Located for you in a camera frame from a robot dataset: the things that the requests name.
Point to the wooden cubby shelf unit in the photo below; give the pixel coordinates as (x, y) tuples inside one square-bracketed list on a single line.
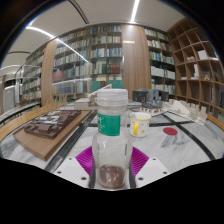
[(196, 73)]

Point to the flat round red coaster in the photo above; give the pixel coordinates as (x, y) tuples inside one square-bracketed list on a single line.
[(170, 131)]

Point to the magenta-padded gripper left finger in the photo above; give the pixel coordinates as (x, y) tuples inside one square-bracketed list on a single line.
[(71, 168)]

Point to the small flat white model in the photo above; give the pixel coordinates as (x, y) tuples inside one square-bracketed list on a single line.
[(151, 109)]

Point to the wide bookshelf with books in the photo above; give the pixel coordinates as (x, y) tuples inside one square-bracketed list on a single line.
[(83, 66)]

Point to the beige architectural building model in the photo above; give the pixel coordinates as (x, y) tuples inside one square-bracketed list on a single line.
[(85, 103)]

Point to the light blue spoon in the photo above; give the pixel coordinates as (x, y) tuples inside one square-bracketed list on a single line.
[(133, 114)]

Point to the clear plastic bottle green label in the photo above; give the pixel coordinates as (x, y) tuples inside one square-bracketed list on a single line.
[(111, 146)]

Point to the brown model on wooden board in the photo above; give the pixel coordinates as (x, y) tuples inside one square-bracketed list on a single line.
[(50, 128)]

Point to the dark grey building model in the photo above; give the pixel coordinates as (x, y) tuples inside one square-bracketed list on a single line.
[(150, 95)]

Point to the white city block model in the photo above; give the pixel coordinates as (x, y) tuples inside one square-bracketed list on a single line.
[(183, 110)]

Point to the straight ceiling light strip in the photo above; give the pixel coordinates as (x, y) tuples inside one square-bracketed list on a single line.
[(134, 11)]

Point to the narrow bookshelf with books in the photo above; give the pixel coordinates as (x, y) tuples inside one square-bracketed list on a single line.
[(160, 63)]

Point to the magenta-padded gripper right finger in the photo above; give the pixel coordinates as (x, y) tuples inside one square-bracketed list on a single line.
[(151, 170)]

